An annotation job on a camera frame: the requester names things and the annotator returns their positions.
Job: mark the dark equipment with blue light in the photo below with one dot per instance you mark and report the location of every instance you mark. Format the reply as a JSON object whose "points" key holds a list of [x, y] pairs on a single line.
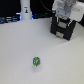
{"points": [[9, 19]]}

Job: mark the black kcup holder drawer box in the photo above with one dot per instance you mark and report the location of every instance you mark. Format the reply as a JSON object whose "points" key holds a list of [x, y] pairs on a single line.
{"points": [[62, 28]]}

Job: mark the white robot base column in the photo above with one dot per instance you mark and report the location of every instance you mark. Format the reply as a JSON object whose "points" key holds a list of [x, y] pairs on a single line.
{"points": [[26, 13]]}

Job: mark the green kcup pod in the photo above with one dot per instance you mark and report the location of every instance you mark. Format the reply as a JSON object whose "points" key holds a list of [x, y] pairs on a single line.
{"points": [[36, 61]]}

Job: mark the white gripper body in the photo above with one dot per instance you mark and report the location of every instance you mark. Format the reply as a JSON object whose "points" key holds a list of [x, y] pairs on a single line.
{"points": [[72, 9]]}

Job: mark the black frame background equipment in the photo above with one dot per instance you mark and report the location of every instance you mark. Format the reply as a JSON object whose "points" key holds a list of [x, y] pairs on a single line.
{"points": [[41, 8]]}

